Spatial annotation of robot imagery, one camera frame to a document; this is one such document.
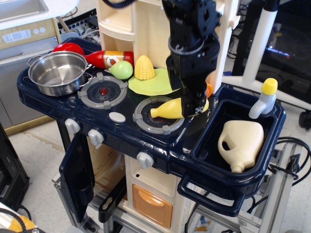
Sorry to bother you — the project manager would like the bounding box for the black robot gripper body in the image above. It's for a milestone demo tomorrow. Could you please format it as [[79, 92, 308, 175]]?
[[166, 41, 221, 90]]

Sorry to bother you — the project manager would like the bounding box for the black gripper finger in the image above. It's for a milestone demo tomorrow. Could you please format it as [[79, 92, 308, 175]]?
[[181, 83, 208, 117], [168, 69, 182, 90]]

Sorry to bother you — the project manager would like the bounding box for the yellow toy banana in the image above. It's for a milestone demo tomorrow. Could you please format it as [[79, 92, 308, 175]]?
[[150, 97, 210, 119]]

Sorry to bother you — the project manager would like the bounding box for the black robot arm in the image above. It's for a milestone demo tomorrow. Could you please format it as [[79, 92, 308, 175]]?
[[97, 0, 221, 118]]

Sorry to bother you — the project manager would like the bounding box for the stainless steel pot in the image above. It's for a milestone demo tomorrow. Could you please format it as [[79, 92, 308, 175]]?
[[27, 51, 93, 97]]

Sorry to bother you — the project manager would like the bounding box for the green toy plate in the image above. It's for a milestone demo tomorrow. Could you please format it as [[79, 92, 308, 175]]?
[[128, 68, 179, 96]]

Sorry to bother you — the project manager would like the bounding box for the orange toy carrot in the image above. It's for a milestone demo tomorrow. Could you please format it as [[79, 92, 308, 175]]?
[[205, 82, 213, 98]]

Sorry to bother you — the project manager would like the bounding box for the yellow toy corn cob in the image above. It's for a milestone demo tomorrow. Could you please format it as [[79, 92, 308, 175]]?
[[134, 55, 155, 80]]

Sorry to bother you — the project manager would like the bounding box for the green toy pear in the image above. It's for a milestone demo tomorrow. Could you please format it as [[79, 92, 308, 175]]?
[[108, 61, 134, 80]]

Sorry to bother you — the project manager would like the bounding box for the cream toy kitchen back panel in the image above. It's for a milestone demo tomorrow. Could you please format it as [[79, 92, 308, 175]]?
[[95, 0, 240, 93]]

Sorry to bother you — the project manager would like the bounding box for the navy toy kitchen countertop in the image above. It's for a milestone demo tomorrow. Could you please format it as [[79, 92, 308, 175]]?
[[16, 37, 287, 200]]

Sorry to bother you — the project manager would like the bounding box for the cream toy jug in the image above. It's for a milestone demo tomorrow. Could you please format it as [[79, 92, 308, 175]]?
[[218, 120, 264, 173]]

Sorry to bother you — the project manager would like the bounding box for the grey oval button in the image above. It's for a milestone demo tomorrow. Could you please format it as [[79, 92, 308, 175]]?
[[108, 112, 126, 123]]

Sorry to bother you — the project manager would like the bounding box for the red ketchup bottle toy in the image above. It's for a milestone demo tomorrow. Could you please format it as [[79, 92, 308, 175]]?
[[84, 50, 134, 68]]

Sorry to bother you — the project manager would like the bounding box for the grey yellow toy faucet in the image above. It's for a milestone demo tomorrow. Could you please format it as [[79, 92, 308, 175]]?
[[248, 78, 278, 119]]

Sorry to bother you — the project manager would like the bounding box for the right grey stove knob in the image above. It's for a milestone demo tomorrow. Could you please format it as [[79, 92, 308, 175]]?
[[137, 151, 154, 169]]

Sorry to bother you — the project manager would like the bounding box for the grey stove knob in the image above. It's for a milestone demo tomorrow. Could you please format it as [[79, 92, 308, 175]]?
[[137, 151, 154, 169], [65, 118, 81, 135], [88, 129, 104, 150]]

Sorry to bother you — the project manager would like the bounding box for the white stand pole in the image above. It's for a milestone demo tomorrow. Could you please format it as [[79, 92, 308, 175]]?
[[223, 0, 311, 111]]

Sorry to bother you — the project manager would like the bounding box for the middle grey stove knob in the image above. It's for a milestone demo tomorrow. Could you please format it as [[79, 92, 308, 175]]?
[[88, 129, 104, 150]]

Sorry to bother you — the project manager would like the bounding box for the left grey stove knob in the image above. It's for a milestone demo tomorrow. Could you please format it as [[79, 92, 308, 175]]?
[[65, 118, 81, 135]]

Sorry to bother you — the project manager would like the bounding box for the orange toy drawer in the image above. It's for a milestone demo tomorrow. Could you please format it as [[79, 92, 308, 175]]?
[[132, 184, 173, 229]]

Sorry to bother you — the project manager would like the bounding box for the navy oven door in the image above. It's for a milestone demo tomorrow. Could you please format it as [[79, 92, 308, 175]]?
[[59, 133, 95, 223]]

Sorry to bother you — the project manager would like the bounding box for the cardboard box with label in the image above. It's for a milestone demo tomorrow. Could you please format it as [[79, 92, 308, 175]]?
[[0, 18, 61, 49]]

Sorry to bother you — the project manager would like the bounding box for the black box left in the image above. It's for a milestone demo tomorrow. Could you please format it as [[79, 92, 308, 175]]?
[[0, 127, 30, 211]]

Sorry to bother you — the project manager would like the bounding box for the right grey burner ring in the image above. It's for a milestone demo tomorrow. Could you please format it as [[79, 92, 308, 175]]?
[[132, 96, 187, 135]]

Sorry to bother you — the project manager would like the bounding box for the grey burner ring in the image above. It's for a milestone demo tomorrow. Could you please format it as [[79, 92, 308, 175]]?
[[77, 72, 129, 110], [132, 96, 187, 135]]

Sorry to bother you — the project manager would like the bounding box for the left grey burner ring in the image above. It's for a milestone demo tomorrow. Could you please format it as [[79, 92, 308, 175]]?
[[77, 72, 129, 110]]

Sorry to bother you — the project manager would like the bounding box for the black cable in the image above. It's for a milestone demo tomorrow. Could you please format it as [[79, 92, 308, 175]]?
[[267, 136, 311, 187]]

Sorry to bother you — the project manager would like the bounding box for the navy towel bar handle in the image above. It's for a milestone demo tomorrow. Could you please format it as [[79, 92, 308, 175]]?
[[177, 174, 245, 217]]

